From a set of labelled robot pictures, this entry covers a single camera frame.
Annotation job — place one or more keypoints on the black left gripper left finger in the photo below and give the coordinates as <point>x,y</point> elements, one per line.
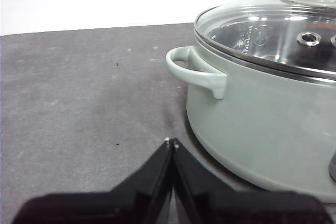
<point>110,208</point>

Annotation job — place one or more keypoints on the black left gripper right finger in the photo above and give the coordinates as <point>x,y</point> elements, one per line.
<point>236,208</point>

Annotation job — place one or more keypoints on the glass lid with green knob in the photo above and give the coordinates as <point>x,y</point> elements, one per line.
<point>262,24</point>

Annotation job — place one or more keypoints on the pale green electric pot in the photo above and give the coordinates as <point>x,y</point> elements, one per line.
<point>257,129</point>

